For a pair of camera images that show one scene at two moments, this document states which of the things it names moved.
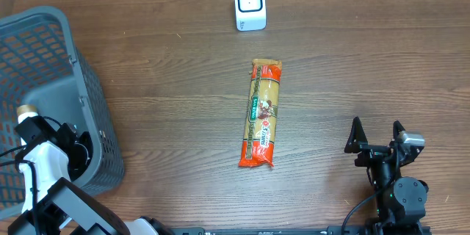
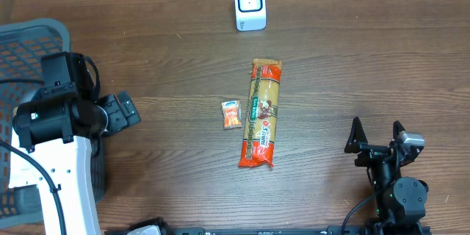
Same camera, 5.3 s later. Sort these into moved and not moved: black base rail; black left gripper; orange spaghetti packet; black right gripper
Moved: black left gripper
Not moved: black right gripper; black base rail; orange spaghetti packet
